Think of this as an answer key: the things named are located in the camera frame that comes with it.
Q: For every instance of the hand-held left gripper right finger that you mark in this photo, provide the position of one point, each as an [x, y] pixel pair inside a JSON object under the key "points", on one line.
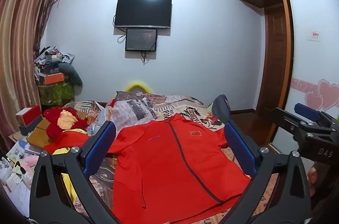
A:
{"points": [[238, 144]]}

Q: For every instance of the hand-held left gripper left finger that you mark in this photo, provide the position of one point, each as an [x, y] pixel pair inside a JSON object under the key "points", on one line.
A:
{"points": [[106, 135]]}

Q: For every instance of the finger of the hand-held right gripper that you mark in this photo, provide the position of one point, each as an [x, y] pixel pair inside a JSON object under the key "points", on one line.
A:
{"points": [[288, 118], [307, 110]]}

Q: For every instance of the red zip jacket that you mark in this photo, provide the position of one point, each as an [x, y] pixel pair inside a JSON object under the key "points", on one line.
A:
{"points": [[169, 160]]}

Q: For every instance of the person's right hand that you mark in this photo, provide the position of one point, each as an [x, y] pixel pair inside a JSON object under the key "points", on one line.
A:
{"points": [[312, 179]]}

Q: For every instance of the light blue striped cloth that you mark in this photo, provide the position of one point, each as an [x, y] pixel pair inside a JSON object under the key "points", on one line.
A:
{"points": [[99, 120]]}

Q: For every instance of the red plush toy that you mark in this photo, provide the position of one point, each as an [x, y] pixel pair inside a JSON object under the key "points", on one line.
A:
{"points": [[53, 128]]}

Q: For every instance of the yellow round object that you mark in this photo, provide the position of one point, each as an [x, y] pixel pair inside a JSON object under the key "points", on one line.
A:
{"points": [[138, 85]]}

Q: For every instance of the yellow garment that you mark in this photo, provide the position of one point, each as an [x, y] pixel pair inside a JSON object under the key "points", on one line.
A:
{"points": [[70, 184]]}

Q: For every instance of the printed newspaper-pattern bedding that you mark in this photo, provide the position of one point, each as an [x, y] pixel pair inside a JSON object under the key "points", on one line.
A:
{"points": [[164, 106]]}

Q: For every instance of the brown cardboard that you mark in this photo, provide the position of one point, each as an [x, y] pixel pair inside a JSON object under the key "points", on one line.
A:
{"points": [[39, 135]]}

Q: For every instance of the grey-green cushion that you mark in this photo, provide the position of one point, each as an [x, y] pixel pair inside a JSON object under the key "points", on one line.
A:
{"points": [[72, 75]]}

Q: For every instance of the dark grey box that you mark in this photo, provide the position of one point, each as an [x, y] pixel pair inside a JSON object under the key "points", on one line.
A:
{"points": [[30, 127]]}

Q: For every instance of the orange box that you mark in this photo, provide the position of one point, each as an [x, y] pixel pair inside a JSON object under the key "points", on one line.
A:
{"points": [[54, 78]]}

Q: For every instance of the red box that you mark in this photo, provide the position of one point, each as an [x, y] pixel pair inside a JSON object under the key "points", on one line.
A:
{"points": [[27, 114]]}

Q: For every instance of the pink cloth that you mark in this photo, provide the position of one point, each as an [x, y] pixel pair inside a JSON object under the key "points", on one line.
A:
{"points": [[29, 163]]}

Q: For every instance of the scattered printed papers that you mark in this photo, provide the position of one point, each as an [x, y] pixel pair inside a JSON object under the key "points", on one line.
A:
{"points": [[22, 148]]}

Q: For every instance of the pile of clutter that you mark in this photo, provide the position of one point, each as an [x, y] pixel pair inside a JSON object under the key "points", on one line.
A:
{"points": [[49, 57]]}

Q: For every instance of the white paper bags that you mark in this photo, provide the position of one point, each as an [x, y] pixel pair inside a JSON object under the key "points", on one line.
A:
{"points": [[16, 184]]}

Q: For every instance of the brown striped curtain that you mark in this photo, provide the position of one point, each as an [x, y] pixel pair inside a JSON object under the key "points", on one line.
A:
{"points": [[18, 41]]}

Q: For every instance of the small black wall monitor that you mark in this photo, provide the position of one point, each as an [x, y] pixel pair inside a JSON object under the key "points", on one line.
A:
{"points": [[141, 40]]}

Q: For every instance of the large black wall television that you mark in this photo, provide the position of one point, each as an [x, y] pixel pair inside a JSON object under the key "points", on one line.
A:
{"points": [[143, 12]]}

